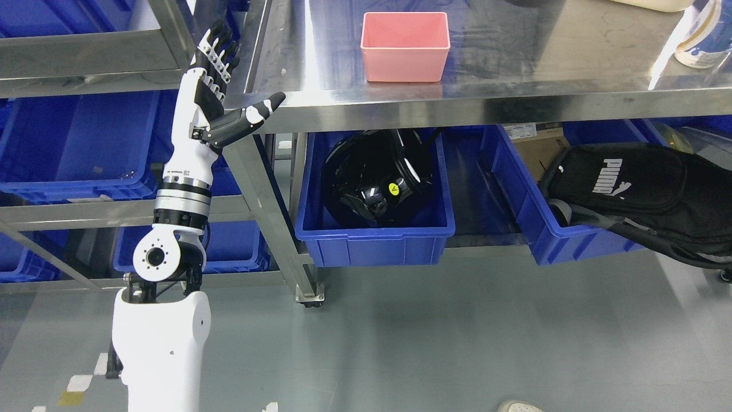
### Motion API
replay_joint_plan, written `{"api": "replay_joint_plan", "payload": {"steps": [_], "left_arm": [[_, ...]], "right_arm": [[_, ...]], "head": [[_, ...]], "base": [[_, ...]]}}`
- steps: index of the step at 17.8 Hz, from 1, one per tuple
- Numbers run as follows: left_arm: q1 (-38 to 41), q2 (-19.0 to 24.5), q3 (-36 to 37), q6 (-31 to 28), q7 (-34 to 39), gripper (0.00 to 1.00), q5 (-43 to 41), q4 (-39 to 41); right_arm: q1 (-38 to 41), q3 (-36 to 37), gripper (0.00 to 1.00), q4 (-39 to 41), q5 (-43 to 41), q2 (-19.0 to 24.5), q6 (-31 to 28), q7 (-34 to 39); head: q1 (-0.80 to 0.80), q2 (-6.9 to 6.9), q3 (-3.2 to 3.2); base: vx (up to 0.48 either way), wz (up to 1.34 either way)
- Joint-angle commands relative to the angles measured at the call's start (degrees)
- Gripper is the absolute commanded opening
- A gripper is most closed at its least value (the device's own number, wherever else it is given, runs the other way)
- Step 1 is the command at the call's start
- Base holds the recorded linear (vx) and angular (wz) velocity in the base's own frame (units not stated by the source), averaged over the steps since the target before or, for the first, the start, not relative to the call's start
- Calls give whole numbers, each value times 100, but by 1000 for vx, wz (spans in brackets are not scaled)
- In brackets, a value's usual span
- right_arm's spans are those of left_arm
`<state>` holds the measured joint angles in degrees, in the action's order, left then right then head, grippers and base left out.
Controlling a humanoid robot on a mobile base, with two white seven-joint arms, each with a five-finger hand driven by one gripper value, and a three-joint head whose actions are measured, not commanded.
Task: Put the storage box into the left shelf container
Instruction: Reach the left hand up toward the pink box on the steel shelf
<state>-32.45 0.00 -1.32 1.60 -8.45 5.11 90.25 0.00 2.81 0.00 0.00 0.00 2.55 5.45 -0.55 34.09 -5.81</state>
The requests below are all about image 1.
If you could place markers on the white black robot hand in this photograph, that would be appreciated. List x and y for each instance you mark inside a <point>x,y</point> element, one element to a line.
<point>201,126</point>

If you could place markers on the blue shelf bin upper left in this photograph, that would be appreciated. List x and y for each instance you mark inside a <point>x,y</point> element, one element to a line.
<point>92,147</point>

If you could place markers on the stainless steel table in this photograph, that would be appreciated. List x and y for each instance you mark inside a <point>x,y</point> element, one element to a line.
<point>510,61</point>

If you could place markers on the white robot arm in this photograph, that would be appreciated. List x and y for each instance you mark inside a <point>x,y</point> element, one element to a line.
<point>162,319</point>

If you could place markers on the white shoe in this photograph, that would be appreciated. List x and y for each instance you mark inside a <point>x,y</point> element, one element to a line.
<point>513,405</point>

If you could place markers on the blue bin with bag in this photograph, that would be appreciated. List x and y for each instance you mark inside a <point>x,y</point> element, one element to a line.
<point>548,241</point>

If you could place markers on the black helmet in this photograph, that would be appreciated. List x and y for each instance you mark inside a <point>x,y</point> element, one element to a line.
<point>378,178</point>

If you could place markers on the pink plastic storage box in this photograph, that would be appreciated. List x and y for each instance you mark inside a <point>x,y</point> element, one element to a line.
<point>405,46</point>

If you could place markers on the blue shelf bin lower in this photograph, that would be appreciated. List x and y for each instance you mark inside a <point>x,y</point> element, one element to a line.
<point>235,247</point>

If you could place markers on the white blue bottle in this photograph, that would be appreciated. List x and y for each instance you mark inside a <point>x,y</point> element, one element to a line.
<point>708,42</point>

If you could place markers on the blue bin with helmet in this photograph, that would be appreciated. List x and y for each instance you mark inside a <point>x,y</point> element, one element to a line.
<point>420,240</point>

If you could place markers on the black Puma bag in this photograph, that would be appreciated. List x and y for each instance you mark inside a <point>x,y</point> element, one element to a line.
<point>671,202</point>

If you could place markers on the cardboard box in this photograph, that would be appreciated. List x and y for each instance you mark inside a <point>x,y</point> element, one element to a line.
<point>538,143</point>

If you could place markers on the blue shelf bin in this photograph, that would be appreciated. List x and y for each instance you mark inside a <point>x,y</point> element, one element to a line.
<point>235,247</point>
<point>92,147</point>

